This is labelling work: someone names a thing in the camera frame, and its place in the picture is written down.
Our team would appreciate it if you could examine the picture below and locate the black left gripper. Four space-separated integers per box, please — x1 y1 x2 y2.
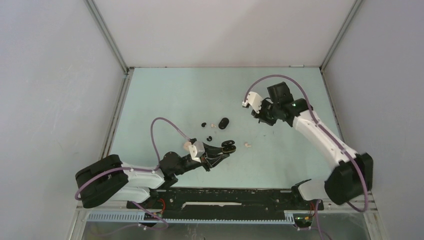
174 141 229 176

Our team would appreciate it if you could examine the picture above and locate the pink charging case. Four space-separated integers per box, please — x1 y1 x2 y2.
183 141 192 151

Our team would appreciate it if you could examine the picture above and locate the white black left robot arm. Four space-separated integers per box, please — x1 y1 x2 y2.
74 139 237 209

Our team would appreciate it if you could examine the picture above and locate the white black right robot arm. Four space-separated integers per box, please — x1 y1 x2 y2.
242 82 374 209

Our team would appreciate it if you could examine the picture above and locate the black oval charging case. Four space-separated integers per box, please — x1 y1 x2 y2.
218 117 230 130

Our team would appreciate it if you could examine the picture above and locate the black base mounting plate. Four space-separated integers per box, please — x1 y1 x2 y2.
140 187 324 220

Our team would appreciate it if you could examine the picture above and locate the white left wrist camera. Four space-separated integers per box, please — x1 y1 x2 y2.
188 140 206 163

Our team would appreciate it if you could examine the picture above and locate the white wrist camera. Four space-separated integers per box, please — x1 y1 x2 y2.
188 140 206 163
242 91 264 114

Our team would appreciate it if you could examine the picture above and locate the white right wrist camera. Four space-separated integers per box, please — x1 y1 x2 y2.
242 91 264 114

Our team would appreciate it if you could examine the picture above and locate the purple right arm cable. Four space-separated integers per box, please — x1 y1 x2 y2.
244 74 369 213

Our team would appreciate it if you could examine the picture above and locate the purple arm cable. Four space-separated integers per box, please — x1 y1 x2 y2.
244 74 369 213
74 117 196 202

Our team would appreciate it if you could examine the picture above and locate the grey slotted cable duct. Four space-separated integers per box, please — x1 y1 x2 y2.
86 211 295 224

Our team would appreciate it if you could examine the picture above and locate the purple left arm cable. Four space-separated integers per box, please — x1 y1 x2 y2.
74 117 196 202

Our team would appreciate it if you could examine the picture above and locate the aluminium frame rail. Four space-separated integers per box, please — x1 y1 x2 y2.
67 188 388 240

